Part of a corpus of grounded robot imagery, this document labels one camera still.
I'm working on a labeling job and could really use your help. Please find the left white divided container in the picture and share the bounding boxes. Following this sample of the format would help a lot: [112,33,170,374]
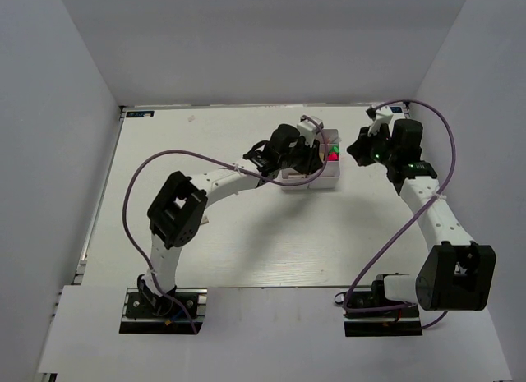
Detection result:
[279,169,309,191]

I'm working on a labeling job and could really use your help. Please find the right white divided container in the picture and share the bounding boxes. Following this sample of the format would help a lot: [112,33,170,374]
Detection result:
[308,129,340,190]

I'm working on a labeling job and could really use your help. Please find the white divided container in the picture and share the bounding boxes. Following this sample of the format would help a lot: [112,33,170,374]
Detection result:
[279,169,309,191]
[308,129,340,190]

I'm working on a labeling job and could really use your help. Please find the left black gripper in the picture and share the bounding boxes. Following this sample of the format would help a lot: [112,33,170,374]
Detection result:
[279,134,324,176]

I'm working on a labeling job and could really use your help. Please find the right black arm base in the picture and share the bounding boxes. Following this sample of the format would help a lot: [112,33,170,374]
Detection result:
[344,288,422,338]

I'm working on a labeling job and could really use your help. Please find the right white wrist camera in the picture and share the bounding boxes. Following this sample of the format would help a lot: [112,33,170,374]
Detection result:
[366,106,394,137]

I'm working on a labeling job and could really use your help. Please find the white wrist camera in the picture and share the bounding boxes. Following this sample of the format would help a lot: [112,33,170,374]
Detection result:
[296,115,324,145]
[366,106,394,137]

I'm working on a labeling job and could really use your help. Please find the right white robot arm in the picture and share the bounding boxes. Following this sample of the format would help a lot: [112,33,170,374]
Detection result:
[347,119,496,315]

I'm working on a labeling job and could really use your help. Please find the left blue table label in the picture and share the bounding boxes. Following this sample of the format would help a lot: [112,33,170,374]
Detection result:
[126,110,155,118]

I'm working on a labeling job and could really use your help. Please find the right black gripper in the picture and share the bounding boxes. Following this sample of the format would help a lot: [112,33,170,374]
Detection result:
[348,124,399,167]

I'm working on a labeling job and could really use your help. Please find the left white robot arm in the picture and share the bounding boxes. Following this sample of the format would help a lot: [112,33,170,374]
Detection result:
[137,116,326,315]

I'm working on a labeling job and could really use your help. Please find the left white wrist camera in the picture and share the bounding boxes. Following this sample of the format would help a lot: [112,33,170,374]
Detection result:
[296,115,324,145]

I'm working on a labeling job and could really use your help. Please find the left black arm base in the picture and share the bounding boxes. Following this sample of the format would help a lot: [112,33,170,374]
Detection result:
[119,288,207,335]

